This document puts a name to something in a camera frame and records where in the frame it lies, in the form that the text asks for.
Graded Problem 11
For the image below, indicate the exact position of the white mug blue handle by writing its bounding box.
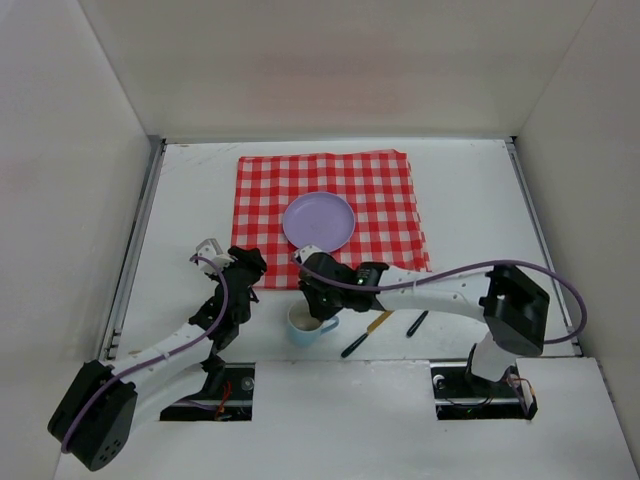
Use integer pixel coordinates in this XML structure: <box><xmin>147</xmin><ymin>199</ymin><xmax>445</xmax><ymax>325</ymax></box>
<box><xmin>287</xmin><ymin>300</ymin><xmax>340</xmax><ymax>347</ymax></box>

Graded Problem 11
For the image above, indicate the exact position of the red white checkered cloth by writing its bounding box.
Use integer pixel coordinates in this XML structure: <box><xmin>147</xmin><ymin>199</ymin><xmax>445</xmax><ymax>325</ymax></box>
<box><xmin>231</xmin><ymin>150</ymin><xmax>429</xmax><ymax>290</ymax></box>

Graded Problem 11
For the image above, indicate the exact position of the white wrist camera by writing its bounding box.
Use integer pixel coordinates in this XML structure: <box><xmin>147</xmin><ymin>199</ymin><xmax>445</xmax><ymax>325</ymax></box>
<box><xmin>293</xmin><ymin>245</ymin><xmax>323</xmax><ymax>264</ymax></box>
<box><xmin>190</xmin><ymin>238</ymin><xmax>233</xmax><ymax>275</ymax></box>

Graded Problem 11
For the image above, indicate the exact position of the gold fork dark handle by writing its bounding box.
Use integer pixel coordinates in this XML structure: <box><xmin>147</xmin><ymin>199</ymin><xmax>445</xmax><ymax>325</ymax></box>
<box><xmin>406</xmin><ymin>311</ymin><xmax>429</xmax><ymax>338</ymax></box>

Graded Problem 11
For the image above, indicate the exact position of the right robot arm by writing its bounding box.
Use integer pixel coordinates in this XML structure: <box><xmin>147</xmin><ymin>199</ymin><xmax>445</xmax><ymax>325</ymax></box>
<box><xmin>293</xmin><ymin>246</ymin><xmax>550</xmax><ymax>382</ymax></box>

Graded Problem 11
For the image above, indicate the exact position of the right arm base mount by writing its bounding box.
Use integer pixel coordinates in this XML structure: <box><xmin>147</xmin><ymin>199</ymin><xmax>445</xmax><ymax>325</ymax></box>
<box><xmin>430</xmin><ymin>362</ymin><xmax>538</xmax><ymax>421</ymax></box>

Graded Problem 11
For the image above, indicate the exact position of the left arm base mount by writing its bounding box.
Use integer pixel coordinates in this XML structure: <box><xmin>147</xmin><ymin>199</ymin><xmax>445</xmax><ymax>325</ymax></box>
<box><xmin>159</xmin><ymin>359</ymin><xmax>256</xmax><ymax>422</ymax></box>

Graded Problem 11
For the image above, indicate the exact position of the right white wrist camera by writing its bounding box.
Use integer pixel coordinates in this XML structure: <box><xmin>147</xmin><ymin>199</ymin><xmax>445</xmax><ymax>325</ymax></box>
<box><xmin>293</xmin><ymin>245</ymin><xmax>323</xmax><ymax>264</ymax></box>

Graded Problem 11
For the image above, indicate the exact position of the lilac plastic plate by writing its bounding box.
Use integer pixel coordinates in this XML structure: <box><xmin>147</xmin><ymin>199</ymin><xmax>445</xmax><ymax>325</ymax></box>
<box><xmin>282</xmin><ymin>191</ymin><xmax>356</xmax><ymax>253</ymax></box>

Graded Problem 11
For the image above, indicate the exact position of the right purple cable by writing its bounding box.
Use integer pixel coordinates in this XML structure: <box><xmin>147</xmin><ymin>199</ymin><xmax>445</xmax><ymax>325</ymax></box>
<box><xmin>291</xmin><ymin>249</ymin><xmax>587</xmax><ymax>346</ymax></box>

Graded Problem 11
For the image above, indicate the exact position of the purple cable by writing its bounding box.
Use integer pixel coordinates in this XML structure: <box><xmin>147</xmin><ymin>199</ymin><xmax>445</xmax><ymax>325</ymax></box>
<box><xmin>291</xmin><ymin>249</ymin><xmax>587</xmax><ymax>346</ymax></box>
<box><xmin>60</xmin><ymin>253</ymin><xmax>231</xmax><ymax>454</ymax></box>

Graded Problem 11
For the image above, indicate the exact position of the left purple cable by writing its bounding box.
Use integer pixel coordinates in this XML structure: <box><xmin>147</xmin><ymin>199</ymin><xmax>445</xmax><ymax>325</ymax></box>
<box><xmin>60</xmin><ymin>253</ymin><xmax>231</xmax><ymax>454</ymax></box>

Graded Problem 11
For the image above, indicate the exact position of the gold knife dark handle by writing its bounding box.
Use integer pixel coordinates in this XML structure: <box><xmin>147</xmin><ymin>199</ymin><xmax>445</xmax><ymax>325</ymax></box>
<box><xmin>340</xmin><ymin>311</ymin><xmax>393</xmax><ymax>359</ymax></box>

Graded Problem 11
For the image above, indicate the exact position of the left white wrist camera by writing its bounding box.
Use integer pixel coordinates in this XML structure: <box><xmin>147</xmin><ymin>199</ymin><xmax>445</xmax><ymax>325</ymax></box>
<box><xmin>190</xmin><ymin>238</ymin><xmax>233</xmax><ymax>275</ymax></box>

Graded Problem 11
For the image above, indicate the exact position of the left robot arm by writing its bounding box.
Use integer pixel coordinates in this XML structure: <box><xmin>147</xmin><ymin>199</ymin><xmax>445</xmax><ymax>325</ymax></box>
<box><xmin>47</xmin><ymin>246</ymin><xmax>267</xmax><ymax>472</ymax></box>

